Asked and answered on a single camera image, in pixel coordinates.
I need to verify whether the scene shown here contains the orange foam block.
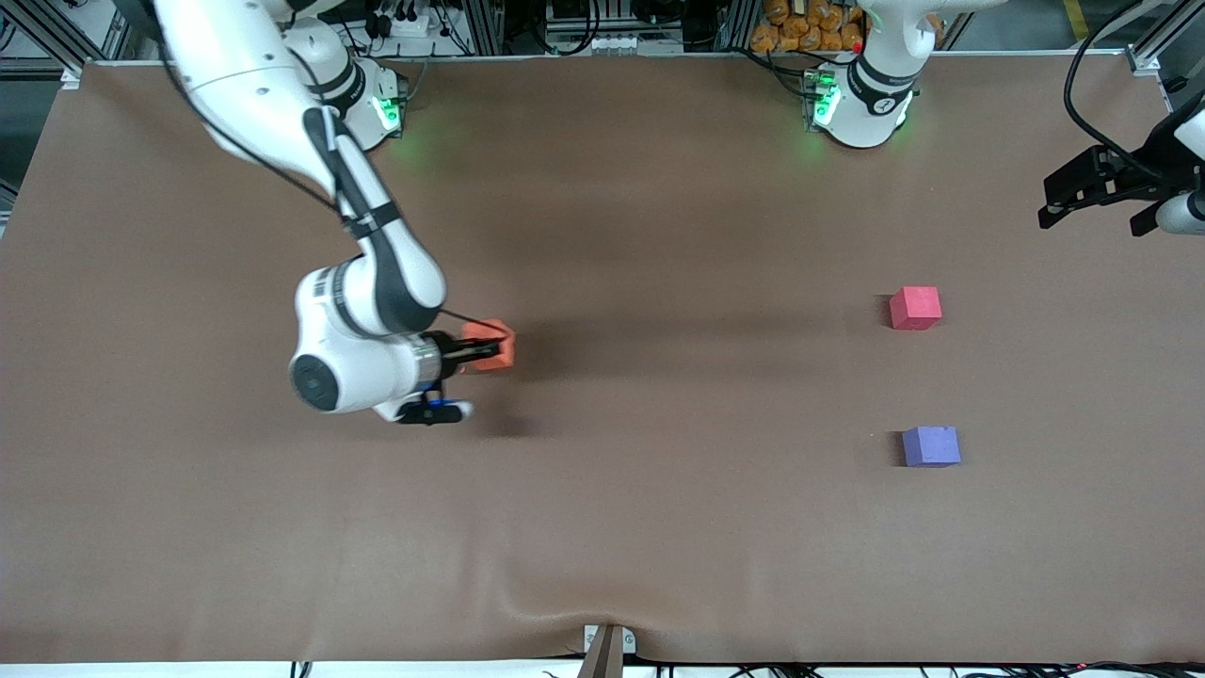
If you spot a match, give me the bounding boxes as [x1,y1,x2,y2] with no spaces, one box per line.
[463,320,517,371]

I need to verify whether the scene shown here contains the brown table mat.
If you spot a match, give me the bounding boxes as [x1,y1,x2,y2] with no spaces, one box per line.
[0,52,1205,665]

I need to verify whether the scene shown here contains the red foam block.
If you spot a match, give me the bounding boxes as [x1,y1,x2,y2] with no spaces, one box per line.
[890,286,942,331]

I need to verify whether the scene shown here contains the purple foam block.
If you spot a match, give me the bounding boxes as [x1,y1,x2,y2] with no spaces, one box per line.
[902,426,962,468]

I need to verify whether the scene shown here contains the pile of orange netted items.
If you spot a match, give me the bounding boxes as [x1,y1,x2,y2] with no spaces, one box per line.
[750,0,865,54]

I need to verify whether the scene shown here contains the white power strip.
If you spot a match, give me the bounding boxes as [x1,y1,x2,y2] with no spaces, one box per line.
[372,0,443,39]

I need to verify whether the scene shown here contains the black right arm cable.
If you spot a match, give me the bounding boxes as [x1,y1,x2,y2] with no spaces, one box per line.
[155,28,506,332]

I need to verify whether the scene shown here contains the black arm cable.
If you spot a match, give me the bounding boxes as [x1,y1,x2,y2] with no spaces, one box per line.
[155,28,506,332]
[1063,0,1168,180]

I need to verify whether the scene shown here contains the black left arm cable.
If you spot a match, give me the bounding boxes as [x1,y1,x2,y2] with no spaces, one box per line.
[1063,0,1168,180]

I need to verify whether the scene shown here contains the aluminium frame corner profile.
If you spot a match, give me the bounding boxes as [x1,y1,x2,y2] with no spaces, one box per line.
[1125,0,1205,78]

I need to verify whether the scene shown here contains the aluminium frame pillar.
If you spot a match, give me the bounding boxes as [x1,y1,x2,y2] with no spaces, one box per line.
[720,0,759,53]
[468,0,505,56]

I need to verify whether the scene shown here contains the brown camera post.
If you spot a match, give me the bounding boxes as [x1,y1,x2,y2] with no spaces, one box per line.
[576,626,625,678]

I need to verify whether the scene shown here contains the aluminium frame struts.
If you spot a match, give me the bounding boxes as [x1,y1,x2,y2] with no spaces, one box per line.
[9,0,147,74]

